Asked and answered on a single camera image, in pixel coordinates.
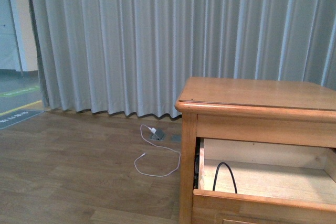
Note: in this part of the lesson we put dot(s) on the wooden drawer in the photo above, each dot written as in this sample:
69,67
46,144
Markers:
250,182

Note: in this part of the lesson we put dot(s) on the white plug in floor socket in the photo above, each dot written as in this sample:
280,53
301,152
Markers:
152,130

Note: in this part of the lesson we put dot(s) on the open grey floor socket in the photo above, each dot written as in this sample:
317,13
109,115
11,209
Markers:
158,136

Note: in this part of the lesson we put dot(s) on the closed grey floor socket cover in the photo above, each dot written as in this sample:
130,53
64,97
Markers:
176,138

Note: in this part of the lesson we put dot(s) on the pale pleated curtain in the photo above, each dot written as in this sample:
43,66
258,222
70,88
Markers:
134,56

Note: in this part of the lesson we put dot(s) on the light wooden nightstand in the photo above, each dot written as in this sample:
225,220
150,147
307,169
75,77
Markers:
262,111

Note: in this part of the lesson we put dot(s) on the grey floor sign mat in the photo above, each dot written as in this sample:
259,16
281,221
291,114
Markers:
18,116

